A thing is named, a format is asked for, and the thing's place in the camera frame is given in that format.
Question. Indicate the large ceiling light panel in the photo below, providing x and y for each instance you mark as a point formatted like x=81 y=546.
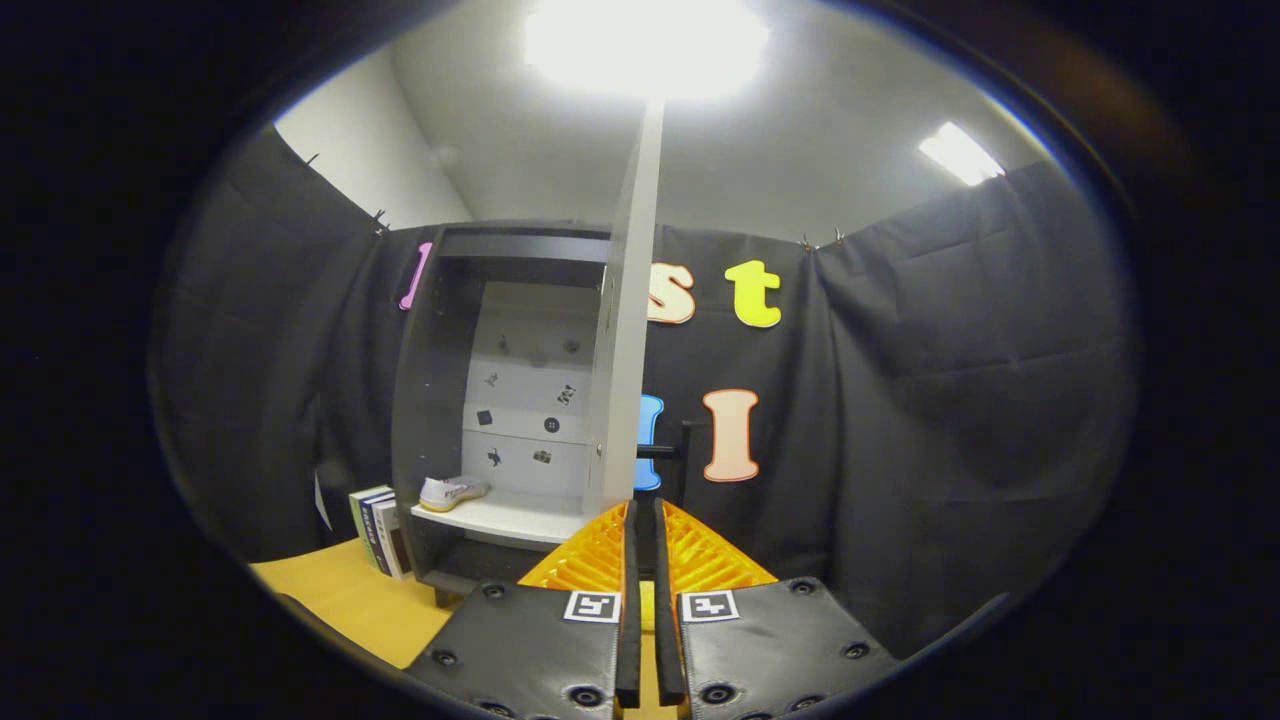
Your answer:
x=645 y=40

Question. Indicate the green and white book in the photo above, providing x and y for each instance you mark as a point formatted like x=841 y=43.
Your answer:
x=358 y=520

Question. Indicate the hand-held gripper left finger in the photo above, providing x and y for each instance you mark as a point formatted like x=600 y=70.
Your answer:
x=630 y=620

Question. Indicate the white and dark book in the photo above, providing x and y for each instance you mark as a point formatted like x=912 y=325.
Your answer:
x=395 y=545

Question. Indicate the white cabinet shelf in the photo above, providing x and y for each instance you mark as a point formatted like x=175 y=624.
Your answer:
x=500 y=518

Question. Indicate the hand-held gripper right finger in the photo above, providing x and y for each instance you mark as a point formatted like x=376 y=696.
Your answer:
x=667 y=630

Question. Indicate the beige shoe cabinet door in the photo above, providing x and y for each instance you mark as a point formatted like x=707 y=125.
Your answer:
x=625 y=400

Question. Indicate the small ceiling light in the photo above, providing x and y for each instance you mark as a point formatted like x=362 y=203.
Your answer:
x=960 y=152

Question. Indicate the white paper sheet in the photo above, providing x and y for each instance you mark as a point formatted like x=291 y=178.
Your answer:
x=322 y=500

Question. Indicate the white canvas shoe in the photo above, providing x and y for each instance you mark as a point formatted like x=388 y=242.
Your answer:
x=445 y=493

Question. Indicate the black backdrop cloth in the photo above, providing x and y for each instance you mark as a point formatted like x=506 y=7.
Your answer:
x=950 y=420

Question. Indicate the dark grey shoe cabinet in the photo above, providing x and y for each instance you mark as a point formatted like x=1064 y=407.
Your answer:
x=425 y=420

